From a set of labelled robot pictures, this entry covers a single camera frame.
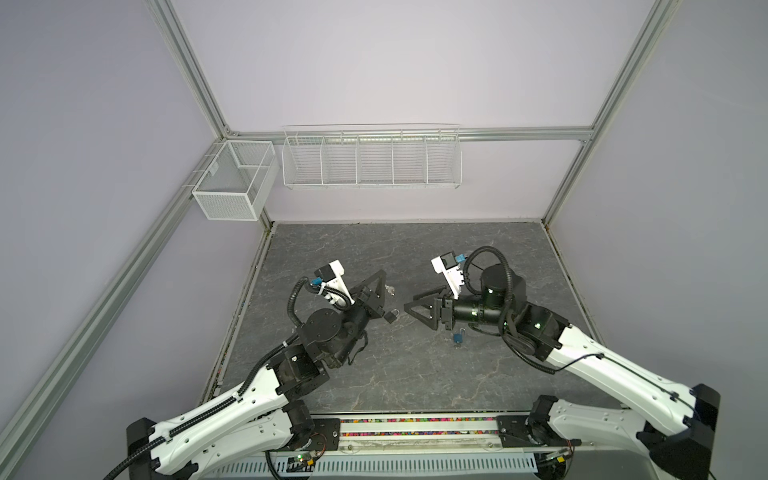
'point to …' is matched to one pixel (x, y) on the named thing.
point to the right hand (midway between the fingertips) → (409, 307)
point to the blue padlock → (458, 338)
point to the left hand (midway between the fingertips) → (389, 277)
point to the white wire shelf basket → (366, 156)
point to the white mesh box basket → (238, 181)
